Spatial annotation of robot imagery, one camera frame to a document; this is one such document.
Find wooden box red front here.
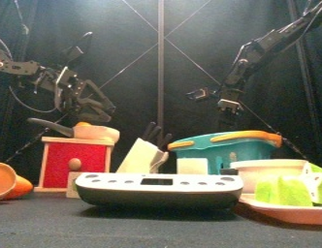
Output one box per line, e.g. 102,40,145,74
32,136,115,194

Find white foam cube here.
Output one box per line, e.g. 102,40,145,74
176,157,209,175

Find white toy knife block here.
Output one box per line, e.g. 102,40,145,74
115,138,170,174

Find white plastic bowl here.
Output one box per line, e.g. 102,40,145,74
229,158,308,195

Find small beige block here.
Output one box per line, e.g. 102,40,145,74
65,170,85,199

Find green toy lettuce piece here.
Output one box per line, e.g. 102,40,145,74
276,175,315,207
253,179,281,204

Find white grey toy scale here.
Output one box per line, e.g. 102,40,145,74
74,171,245,209

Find white green star slice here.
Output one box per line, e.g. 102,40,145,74
300,162,322,206

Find orange toy fruit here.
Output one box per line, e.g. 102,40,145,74
3,173,35,201

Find orange wooden bowl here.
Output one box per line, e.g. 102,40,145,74
0,161,19,203

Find pink plate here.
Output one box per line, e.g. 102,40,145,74
237,193,322,227

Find cream pan grey handle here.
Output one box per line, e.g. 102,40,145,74
26,117,122,144

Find teal basket orange handles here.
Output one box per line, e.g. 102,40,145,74
166,130,284,175

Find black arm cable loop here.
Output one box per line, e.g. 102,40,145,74
7,84,59,114

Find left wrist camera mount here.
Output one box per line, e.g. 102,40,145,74
59,31,95,63

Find black toy knife handle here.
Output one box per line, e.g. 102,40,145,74
141,121,158,142
157,133,174,151
148,125,164,145

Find grey vertical frame pole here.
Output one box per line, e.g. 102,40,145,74
156,0,165,132

